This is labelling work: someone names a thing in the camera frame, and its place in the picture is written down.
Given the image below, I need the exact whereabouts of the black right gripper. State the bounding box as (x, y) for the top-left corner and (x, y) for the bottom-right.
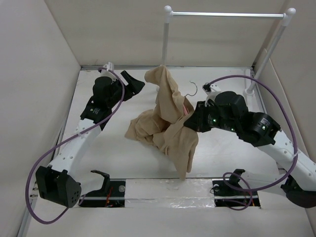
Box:
(183, 100), (238, 133)

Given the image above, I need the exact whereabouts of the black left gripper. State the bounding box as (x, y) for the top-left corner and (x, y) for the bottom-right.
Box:
(107, 71), (144, 108)

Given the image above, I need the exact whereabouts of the pink clothes hanger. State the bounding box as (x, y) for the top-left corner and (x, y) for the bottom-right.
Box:
(182, 80), (198, 117)

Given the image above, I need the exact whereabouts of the beige t shirt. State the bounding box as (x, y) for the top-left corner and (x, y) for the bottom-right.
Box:
(125, 65), (198, 180)

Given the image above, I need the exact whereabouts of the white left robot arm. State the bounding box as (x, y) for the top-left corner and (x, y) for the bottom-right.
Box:
(36, 70), (145, 208)

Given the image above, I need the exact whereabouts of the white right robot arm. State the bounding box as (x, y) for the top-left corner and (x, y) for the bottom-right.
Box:
(184, 91), (316, 208)

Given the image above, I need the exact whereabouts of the white metal clothes rack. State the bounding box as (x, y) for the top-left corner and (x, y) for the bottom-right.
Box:
(158, 5), (296, 99)

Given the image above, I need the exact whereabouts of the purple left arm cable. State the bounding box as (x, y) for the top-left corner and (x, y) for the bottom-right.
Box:
(26, 66), (125, 225)

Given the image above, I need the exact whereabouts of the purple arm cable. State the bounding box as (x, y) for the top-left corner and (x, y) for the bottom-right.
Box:
(26, 66), (125, 225)
(202, 75), (298, 210)

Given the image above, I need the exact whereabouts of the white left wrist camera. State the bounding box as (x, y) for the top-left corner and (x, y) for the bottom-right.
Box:
(98, 62), (114, 75)

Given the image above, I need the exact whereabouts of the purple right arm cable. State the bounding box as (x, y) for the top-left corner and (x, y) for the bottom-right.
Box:
(202, 75), (298, 210)

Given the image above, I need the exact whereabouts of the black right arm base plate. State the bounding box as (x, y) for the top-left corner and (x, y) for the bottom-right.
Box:
(209, 178), (260, 210)

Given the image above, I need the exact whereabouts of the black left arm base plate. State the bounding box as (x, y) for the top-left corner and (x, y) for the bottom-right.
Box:
(78, 170), (126, 208)

